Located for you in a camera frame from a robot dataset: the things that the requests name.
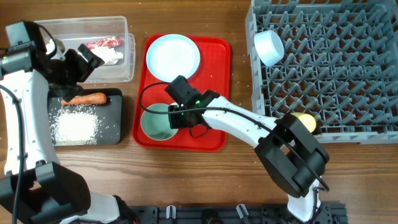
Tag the mint green bowl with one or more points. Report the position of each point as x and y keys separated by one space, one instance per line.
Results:
x=157 y=126

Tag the red plastic tray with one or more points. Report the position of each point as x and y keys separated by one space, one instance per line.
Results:
x=213 y=74

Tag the orange carrot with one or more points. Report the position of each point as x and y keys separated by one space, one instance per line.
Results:
x=91 y=99

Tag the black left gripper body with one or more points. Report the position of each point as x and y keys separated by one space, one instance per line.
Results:
x=72 y=70

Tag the clear plastic waste bin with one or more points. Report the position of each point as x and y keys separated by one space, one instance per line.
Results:
x=75 y=31

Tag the white rice grains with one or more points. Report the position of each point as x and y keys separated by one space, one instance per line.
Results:
x=76 y=125

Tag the large light blue plate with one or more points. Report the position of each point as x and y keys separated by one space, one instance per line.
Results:
x=172 y=55

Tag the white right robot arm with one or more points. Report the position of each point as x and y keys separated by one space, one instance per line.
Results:
x=286 y=147

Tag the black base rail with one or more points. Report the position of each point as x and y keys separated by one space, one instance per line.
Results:
x=327 y=213

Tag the white tissue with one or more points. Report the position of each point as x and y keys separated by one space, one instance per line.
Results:
x=108 y=55

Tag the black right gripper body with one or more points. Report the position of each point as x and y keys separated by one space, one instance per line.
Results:
x=178 y=121

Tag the red snack wrapper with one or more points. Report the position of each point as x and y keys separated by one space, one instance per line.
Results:
x=109 y=42

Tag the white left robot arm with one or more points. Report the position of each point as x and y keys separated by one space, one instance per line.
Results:
x=36 y=188

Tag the black waste tray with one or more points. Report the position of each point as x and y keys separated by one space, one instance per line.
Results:
x=111 y=110

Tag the light blue bowl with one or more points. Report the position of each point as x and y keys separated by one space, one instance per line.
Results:
x=269 y=47

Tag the grey dishwasher rack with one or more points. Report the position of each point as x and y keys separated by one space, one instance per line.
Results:
x=339 y=65

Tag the yellow plastic cup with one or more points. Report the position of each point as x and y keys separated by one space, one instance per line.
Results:
x=307 y=120

